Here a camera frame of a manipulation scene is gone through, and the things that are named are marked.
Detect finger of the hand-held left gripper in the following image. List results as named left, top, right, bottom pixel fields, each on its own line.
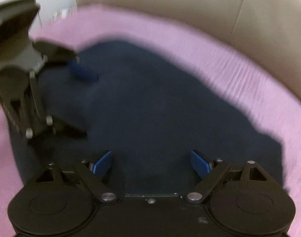
left=33, top=40, right=99, bottom=82
left=0, top=65, right=88, bottom=142

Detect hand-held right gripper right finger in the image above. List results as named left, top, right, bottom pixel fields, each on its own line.
left=186, top=150, right=275, bottom=204

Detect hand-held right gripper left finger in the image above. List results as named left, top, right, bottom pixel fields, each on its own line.
left=36, top=150, right=117, bottom=203

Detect navy hoodie with white stripes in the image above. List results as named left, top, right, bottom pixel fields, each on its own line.
left=9, top=40, right=285, bottom=196

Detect purple quilted blanket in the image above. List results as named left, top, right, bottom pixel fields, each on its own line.
left=0, top=4, right=301, bottom=237

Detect beige leather headboard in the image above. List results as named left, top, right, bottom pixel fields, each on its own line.
left=76, top=0, right=301, bottom=109

